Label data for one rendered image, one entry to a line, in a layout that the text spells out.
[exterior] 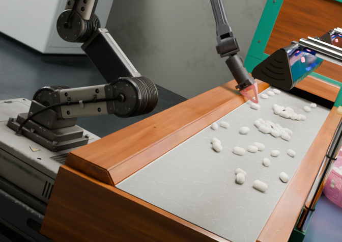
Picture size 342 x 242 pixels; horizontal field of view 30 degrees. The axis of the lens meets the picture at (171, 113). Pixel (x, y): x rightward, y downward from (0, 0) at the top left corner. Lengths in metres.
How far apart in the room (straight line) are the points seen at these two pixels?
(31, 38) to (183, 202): 3.92
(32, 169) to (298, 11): 1.52
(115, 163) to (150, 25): 4.31
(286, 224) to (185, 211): 0.22
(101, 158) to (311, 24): 1.81
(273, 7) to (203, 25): 2.42
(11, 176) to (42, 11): 3.12
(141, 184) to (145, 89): 0.68
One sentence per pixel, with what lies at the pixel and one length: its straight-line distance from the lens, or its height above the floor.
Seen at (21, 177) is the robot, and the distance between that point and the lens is 2.04.
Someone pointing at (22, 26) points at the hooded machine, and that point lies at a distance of 5.21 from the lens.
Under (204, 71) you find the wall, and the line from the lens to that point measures 5.36.
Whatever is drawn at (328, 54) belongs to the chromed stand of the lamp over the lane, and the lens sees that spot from 1.41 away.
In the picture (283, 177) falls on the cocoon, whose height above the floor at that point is 0.75.
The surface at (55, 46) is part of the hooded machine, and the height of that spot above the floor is 0.14.
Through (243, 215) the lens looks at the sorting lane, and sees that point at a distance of 1.38.
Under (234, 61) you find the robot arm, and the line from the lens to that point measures 2.43.
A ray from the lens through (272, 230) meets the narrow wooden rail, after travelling 1.30.
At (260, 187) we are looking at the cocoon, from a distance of 1.55.
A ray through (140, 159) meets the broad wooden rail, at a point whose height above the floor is 0.75.
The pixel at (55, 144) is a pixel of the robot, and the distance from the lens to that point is 2.08.
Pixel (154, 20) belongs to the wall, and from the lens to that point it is 5.58.
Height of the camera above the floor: 1.24
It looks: 15 degrees down
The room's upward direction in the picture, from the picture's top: 19 degrees clockwise
